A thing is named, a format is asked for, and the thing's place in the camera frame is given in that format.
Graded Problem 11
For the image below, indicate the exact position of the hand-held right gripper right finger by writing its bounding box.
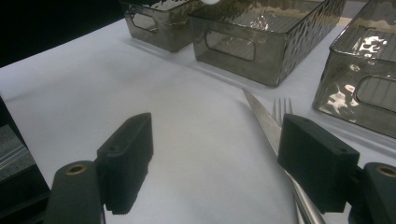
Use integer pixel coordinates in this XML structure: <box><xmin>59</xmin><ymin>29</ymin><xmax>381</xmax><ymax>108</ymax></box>
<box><xmin>276</xmin><ymin>113</ymin><xmax>361</xmax><ymax>215</ymax></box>

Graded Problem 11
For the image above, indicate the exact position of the smoky clear plastic bin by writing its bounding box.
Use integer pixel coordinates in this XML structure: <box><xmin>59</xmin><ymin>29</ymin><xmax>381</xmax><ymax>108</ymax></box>
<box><xmin>312</xmin><ymin>0</ymin><xmax>396</xmax><ymax>140</ymax></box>
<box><xmin>188</xmin><ymin>0</ymin><xmax>347</xmax><ymax>88</ymax></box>
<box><xmin>123</xmin><ymin>0</ymin><xmax>202</xmax><ymax>53</ymax></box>

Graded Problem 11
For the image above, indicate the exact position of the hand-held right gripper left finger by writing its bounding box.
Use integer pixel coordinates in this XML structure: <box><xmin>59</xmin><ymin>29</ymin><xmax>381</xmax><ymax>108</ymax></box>
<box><xmin>96</xmin><ymin>112</ymin><xmax>154</xmax><ymax>216</ymax></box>

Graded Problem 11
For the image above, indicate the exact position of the metal fork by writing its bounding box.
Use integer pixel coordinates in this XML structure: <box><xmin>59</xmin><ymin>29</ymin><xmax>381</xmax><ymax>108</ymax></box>
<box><xmin>271</xmin><ymin>97</ymin><xmax>306</xmax><ymax>224</ymax></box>

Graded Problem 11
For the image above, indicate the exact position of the white table board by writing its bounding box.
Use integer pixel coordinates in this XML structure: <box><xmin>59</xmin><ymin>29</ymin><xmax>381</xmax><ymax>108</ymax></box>
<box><xmin>0</xmin><ymin>8</ymin><xmax>396</xmax><ymax>224</ymax></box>

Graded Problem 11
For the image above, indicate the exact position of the metal table knife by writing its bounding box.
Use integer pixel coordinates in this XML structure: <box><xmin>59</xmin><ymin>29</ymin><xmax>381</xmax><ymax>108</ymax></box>
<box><xmin>241</xmin><ymin>88</ymin><xmax>327</xmax><ymax>224</ymax></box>

